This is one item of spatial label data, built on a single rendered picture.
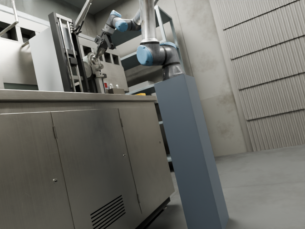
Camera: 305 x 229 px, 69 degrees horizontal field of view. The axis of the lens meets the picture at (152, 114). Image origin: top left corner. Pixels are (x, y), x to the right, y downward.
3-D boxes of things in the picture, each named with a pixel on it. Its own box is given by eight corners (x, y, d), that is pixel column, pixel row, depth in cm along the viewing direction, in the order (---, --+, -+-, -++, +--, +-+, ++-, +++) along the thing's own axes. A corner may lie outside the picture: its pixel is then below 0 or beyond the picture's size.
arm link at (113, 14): (115, 12, 156) (110, 8, 162) (108, 26, 160) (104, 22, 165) (124, 17, 162) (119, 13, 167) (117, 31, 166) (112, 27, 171)
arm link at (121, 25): (133, 22, 156) (126, 17, 163) (119, 21, 150) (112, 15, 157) (131, 33, 161) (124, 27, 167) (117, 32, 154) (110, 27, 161)
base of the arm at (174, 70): (189, 77, 143) (186, 62, 143) (181, 75, 129) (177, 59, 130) (168, 84, 150) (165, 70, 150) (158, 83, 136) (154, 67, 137)
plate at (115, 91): (114, 95, 179) (112, 87, 180) (79, 107, 198) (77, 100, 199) (125, 95, 194) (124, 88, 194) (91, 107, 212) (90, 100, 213)
